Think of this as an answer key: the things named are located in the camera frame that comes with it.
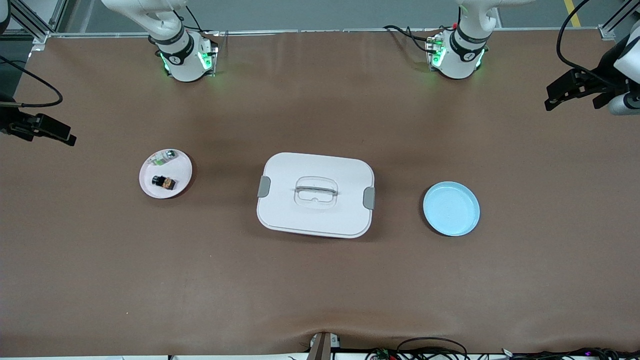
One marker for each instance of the pink round plate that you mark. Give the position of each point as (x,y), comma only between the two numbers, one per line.
(182,170)

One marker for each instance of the aluminium frame profile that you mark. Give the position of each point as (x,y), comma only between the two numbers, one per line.
(607,31)
(30,22)

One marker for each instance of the green and clear switch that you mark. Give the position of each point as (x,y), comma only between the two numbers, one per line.
(167,156)

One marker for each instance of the aluminium camera post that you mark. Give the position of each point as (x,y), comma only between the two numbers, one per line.
(322,347)

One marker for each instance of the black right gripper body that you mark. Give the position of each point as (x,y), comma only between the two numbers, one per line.
(8,121)

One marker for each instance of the light blue round plate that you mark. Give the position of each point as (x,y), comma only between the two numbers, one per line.
(450,210)

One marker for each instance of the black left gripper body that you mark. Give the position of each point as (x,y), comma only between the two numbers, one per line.
(603,78)

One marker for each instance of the orange and black switch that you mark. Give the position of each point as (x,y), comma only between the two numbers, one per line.
(164,182)

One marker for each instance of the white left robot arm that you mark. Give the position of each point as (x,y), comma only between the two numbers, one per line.
(460,60)

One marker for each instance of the white lidded storage box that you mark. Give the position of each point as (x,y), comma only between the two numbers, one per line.
(300,215)

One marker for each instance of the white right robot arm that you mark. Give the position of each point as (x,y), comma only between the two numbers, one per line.
(185,65)

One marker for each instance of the aluminium table edge rail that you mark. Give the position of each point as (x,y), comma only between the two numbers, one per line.
(325,30)

